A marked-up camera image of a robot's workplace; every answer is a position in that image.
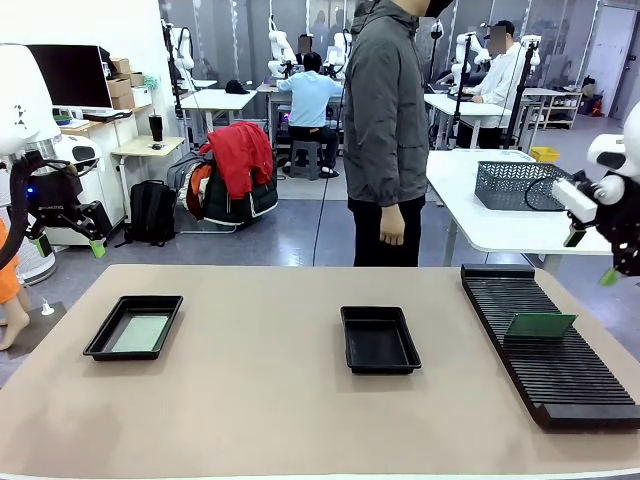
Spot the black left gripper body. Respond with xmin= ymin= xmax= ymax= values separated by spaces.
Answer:
xmin=22 ymin=152 xmax=85 ymax=229

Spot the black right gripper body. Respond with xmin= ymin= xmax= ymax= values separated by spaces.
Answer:
xmin=596 ymin=185 xmax=640 ymax=278

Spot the black plastic ESD tray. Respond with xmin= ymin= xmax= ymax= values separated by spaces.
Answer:
xmin=82 ymin=294 xmax=185 ymax=362
xmin=340 ymin=305 xmax=423 ymax=376

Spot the green printed circuit board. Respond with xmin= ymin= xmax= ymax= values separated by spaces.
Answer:
xmin=503 ymin=312 xmax=578 ymax=343
xmin=110 ymin=313 xmax=174 ymax=354

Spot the grey-sleeved right forearm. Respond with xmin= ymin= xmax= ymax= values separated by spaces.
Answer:
xmin=369 ymin=134 xmax=408 ymax=207

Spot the grey-jacket person's right hand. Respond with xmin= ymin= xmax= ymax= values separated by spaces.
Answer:
xmin=378 ymin=203 xmax=407 ymax=248

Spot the black backpack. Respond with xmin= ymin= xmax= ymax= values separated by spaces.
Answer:
xmin=127 ymin=179 xmax=179 ymax=248

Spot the white cabinet with wooden top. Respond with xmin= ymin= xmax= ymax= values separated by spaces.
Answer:
xmin=49 ymin=104 xmax=152 ymax=247

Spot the dark mannequin floor platform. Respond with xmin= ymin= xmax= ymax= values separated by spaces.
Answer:
xmin=0 ymin=301 xmax=68 ymax=362

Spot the large white rounded table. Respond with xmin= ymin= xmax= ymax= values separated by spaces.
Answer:
xmin=425 ymin=148 xmax=616 ymax=275

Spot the yellow plastic bin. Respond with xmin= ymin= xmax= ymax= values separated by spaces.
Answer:
xmin=528 ymin=146 xmax=562 ymax=166

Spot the black keyboard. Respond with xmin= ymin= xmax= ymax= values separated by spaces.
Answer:
xmin=82 ymin=109 xmax=134 ymax=123

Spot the small light wood table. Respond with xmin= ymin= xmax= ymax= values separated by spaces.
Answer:
xmin=110 ymin=135 xmax=186 ymax=187

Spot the black slotted board rack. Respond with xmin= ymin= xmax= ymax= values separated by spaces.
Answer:
xmin=459 ymin=263 xmax=640 ymax=432

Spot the black computer monitor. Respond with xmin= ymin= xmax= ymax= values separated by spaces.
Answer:
xmin=27 ymin=44 xmax=114 ymax=110

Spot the low wooden shelf unit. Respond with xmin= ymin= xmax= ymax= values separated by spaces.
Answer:
xmin=519 ymin=88 xmax=584 ymax=131

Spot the black tripod pole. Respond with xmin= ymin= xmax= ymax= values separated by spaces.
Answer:
xmin=503 ymin=42 xmax=540 ymax=150
xmin=451 ymin=34 xmax=474 ymax=151

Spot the black jacket with white trim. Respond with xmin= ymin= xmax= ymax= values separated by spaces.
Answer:
xmin=201 ymin=164 xmax=281 ymax=227

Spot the red jacket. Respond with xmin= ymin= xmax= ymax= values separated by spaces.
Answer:
xmin=199 ymin=122 xmax=276 ymax=201

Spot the pale room door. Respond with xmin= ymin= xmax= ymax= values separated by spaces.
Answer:
xmin=584 ymin=4 xmax=640 ymax=121

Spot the person in white shirt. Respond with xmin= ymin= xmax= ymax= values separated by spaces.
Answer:
xmin=462 ymin=19 xmax=528 ymax=150

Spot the grey plastic stool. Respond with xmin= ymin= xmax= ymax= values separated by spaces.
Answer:
xmin=288 ymin=140 xmax=324 ymax=182

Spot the person in grey jacket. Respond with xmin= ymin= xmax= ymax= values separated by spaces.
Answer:
xmin=342 ymin=0 xmax=456 ymax=268

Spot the person in light blue sweater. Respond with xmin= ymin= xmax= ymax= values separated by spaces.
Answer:
xmin=276 ymin=52 xmax=347 ymax=180

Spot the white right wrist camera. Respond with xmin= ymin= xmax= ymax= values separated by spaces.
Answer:
xmin=551 ymin=178 xmax=600 ymax=224

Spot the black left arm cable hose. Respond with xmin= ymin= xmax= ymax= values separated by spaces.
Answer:
xmin=0 ymin=149 xmax=41 ymax=272

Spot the thin black camera cable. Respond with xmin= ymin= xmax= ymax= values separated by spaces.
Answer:
xmin=523 ymin=172 xmax=589 ymax=212

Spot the dark wire mesh basket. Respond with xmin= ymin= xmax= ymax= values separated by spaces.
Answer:
xmin=473 ymin=160 xmax=577 ymax=212

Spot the thin black hanging cable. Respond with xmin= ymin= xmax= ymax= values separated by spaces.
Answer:
xmin=312 ymin=0 xmax=376 ymax=267

